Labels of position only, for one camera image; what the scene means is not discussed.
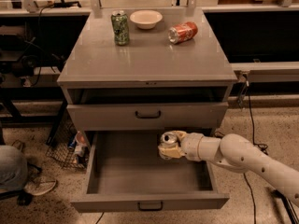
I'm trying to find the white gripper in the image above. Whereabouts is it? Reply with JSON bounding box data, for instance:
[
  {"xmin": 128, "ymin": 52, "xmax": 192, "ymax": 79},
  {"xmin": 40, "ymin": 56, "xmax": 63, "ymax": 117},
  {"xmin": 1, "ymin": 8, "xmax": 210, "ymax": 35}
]
[{"xmin": 158, "ymin": 131, "xmax": 204, "ymax": 161}]

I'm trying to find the silver green 7up can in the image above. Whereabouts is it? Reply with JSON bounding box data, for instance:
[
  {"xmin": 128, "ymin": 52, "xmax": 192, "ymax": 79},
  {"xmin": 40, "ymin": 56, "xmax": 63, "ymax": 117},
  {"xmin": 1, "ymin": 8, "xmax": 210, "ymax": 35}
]
[{"xmin": 159, "ymin": 132, "xmax": 178, "ymax": 147}]

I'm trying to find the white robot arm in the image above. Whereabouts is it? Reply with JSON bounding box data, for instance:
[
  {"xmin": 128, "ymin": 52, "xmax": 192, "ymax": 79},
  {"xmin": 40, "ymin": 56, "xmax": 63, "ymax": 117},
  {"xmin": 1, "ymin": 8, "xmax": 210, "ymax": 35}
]
[{"xmin": 158, "ymin": 131, "xmax": 299, "ymax": 206}]

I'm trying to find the grey drawer cabinet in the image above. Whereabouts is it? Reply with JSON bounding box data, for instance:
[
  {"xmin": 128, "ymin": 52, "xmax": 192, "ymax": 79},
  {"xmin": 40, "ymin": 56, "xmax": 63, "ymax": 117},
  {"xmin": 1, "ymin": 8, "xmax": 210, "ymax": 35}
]
[{"xmin": 58, "ymin": 7, "xmax": 236, "ymax": 141}]

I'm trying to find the blue can in basket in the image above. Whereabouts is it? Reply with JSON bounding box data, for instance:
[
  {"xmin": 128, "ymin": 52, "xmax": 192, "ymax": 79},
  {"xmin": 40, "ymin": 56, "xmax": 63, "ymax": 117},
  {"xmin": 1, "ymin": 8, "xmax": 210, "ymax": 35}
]
[{"xmin": 67, "ymin": 136, "xmax": 77, "ymax": 151}]

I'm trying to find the orange soda can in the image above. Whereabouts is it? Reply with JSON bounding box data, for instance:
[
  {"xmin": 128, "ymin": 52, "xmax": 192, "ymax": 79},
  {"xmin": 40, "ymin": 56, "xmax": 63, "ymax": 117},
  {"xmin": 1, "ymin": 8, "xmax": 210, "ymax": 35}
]
[{"xmin": 168, "ymin": 21, "xmax": 198, "ymax": 44}]

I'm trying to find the green patterned soda can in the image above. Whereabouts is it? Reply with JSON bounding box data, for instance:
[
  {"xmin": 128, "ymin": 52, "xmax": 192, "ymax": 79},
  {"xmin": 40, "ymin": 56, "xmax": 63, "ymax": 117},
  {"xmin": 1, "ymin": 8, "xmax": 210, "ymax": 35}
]
[{"xmin": 111, "ymin": 10, "xmax": 130, "ymax": 46}]

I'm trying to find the white ceramic bowl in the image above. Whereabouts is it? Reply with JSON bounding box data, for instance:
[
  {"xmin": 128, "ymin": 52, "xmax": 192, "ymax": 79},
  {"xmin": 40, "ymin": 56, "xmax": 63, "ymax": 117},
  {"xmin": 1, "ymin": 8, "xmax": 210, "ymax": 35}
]
[{"xmin": 130, "ymin": 10, "xmax": 163, "ymax": 30}]

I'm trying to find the black metal bar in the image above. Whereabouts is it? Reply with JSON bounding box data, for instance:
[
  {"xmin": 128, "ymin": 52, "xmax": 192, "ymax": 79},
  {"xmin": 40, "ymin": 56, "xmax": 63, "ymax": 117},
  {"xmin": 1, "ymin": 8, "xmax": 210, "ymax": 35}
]
[{"xmin": 281, "ymin": 196, "xmax": 299, "ymax": 224}]

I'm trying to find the white sandal shoe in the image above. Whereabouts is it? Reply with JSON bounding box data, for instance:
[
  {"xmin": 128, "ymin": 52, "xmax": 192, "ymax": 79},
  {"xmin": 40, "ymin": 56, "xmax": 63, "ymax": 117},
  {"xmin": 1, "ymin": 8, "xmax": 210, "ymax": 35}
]
[{"xmin": 24, "ymin": 175, "xmax": 57, "ymax": 196}]

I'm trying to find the black top drawer handle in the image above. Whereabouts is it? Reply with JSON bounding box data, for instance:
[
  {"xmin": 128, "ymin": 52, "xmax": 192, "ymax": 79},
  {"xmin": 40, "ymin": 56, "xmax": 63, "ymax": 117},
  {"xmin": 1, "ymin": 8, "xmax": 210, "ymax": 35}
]
[{"xmin": 135, "ymin": 110, "xmax": 162, "ymax": 119}]

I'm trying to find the black drawer handle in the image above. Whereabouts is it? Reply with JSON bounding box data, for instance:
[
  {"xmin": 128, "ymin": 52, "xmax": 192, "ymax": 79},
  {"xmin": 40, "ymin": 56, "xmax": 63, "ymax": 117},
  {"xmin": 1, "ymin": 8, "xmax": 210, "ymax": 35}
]
[
  {"xmin": 137, "ymin": 202, "xmax": 164, "ymax": 212},
  {"xmin": 135, "ymin": 110, "xmax": 162, "ymax": 119}
]

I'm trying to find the black middle drawer handle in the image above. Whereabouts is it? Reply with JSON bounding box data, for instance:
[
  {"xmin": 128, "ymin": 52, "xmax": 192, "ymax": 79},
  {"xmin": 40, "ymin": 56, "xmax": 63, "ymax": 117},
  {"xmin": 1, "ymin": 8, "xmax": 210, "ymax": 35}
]
[{"xmin": 137, "ymin": 202, "xmax": 164, "ymax": 212}]

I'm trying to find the black power cable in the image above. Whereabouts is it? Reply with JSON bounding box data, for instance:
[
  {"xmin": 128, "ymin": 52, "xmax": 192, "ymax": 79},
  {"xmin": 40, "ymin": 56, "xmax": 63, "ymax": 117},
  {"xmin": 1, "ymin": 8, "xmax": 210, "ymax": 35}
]
[{"xmin": 214, "ymin": 75, "xmax": 269, "ymax": 224}]

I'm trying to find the black wire basket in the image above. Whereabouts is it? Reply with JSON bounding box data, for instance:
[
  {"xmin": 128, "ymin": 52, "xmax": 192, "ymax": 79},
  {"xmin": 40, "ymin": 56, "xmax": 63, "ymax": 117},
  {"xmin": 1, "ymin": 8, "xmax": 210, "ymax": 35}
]
[{"xmin": 46, "ymin": 112, "xmax": 88, "ymax": 169}]

